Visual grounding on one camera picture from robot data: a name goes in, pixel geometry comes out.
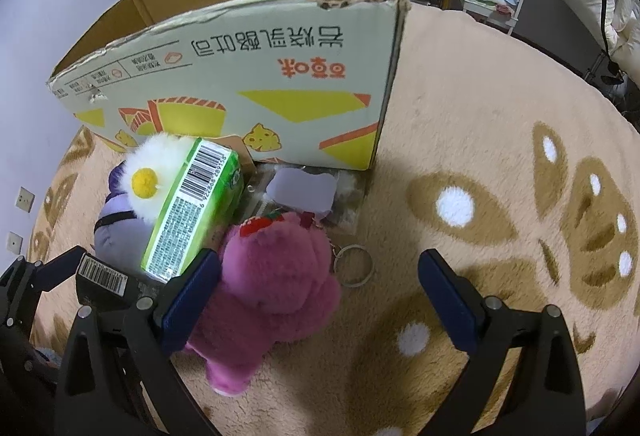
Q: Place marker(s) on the white wall socket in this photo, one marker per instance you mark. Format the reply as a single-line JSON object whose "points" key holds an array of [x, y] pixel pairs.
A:
{"points": [[25, 199], [13, 242]]}

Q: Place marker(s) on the clear plastic packet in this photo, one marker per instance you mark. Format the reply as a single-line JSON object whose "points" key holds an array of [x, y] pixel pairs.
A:
{"points": [[300, 191]]}

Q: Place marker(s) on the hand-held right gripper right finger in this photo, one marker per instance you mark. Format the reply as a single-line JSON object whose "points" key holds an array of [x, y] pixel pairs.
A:
{"points": [[450, 306]]}

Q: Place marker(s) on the purple grey plush toy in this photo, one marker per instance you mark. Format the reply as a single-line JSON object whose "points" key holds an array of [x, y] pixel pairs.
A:
{"points": [[120, 231]]}

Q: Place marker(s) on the black barcode packet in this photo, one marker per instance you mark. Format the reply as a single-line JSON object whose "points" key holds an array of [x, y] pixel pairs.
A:
{"points": [[105, 278]]}

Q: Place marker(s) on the white fluffy duck plush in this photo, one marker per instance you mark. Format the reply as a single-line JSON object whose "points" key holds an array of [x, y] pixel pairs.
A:
{"points": [[150, 155]]}

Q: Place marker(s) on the beige patterned blanket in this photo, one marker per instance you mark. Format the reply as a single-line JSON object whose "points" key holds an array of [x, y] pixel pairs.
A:
{"points": [[500, 140]]}

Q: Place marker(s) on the printed cardboard box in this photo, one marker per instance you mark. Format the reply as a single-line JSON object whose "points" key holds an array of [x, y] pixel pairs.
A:
{"points": [[300, 65]]}

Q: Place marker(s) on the green tissue pack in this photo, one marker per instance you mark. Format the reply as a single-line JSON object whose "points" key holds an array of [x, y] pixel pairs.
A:
{"points": [[190, 216]]}

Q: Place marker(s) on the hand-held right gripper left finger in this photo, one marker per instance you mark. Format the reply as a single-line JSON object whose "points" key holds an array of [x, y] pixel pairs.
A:
{"points": [[192, 301]]}

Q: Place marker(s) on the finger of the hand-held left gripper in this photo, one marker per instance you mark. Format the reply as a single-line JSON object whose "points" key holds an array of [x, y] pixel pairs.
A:
{"points": [[60, 266], [17, 291]]}

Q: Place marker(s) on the pink bear plush toy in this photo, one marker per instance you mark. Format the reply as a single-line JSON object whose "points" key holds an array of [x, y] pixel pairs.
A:
{"points": [[280, 276]]}

